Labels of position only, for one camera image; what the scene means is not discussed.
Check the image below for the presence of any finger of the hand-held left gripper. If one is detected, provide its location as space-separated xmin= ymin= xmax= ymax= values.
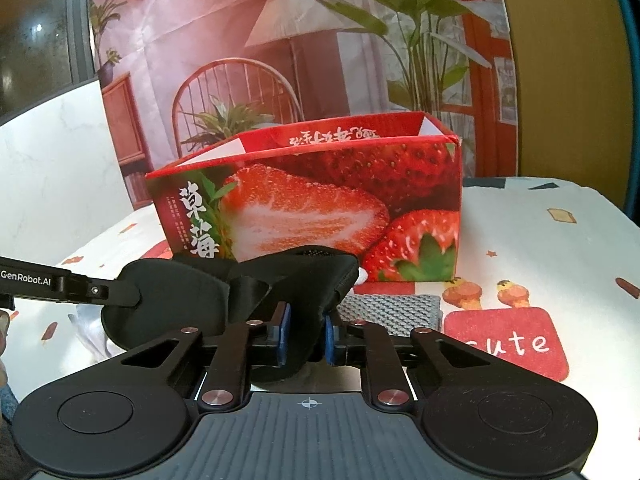
xmin=67 ymin=267 xmax=142 ymax=309

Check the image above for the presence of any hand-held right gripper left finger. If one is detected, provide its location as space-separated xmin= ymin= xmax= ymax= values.
xmin=120 ymin=301 xmax=292 ymax=413

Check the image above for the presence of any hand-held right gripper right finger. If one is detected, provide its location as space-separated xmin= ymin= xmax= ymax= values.
xmin=323 ymin=310 xmax=493 ymax=413

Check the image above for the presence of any black sock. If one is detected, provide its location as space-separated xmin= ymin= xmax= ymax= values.
xmin=99 ymin=244 xmax=362 ymax=397

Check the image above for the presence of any grey knit sock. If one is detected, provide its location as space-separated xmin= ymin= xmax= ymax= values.
xmin=339 ymin=291 xmax=444 ymax=337

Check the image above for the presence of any red strawberry print cardboard box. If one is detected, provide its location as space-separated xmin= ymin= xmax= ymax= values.
xmin=144 ymin=110 xmax=464 ymax=284

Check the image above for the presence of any person's left hand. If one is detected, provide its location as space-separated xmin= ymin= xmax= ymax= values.
xmin=0 ymin=309 xmax=12 ymax=392

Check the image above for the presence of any printed cartoon tablecloth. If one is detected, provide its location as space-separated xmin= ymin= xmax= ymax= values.
xmin=0 ymin=175 xmax=640 ymax=480

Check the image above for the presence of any dark glass window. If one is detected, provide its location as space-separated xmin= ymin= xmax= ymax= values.
xmin=0 ymin=0 xmax=102 ymax=128

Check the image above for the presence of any yellow wooden panel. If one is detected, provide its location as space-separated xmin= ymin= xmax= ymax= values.
xmin=494 ymin=0 xmax=632 ymax=197

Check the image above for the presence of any printed room scene wall backdrop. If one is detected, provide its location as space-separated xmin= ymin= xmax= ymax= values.
xmin=86 ymin=0 xmax=519 ymax=212

